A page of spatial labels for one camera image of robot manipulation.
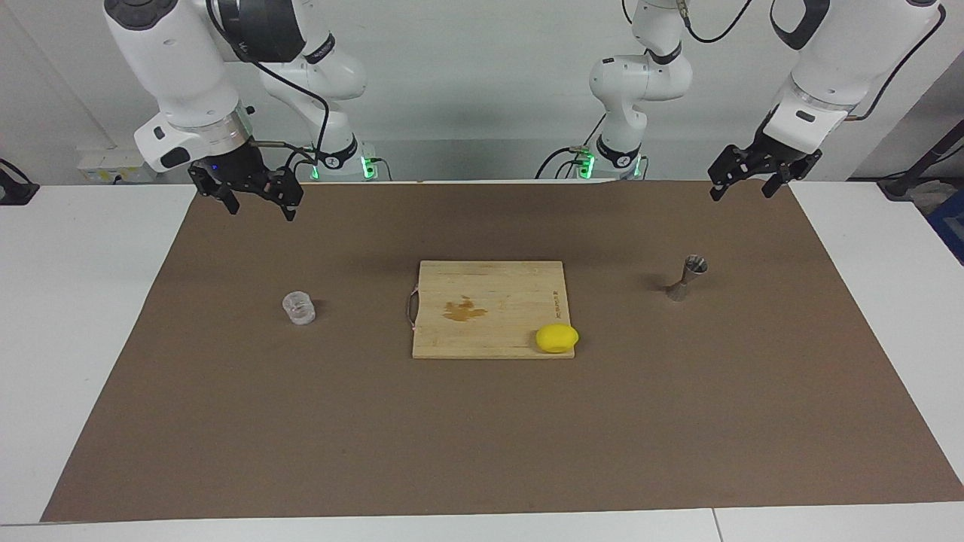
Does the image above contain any steel double jigger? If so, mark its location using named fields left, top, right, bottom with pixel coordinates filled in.
left=666, top=255, right=709, bottom=302

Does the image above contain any small clear glass cup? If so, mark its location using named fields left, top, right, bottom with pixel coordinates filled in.
left=282, top=291, right=317, bottom=326

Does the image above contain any black stand leg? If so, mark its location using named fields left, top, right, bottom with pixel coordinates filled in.
left=877, top=120, right=964, bottom=200

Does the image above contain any blue crate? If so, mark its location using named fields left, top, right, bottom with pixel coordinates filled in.
left=926, top=188, right=964, bottom=264

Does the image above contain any yellow lemon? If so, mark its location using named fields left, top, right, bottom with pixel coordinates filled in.
left=535, top=324, right=580, bottom=354

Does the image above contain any wooden cutting board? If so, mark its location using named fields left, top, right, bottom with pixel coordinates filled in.
left=407, top=260, right=577, bottom=360

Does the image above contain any brown paper table mat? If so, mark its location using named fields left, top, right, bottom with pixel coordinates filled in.
left=41, top=179, right=964, bottom=522

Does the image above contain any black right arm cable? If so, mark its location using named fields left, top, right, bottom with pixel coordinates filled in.
left=205, top=0, right=332, bottom=181

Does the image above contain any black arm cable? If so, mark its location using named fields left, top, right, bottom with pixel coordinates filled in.
left=205, top=0, right=332, bottom=181
left=621, top=0, right=947, bottom=121

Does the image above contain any white wall power strip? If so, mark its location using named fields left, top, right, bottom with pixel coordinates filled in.
left=78, top=148, right=159, bottom=184

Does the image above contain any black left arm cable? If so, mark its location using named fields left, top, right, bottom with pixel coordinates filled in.
left=621, top=0, right=947, bottom=121

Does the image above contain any black clamp mount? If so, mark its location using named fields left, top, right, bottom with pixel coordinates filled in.
left=0, top=158, right=40, bottom=206

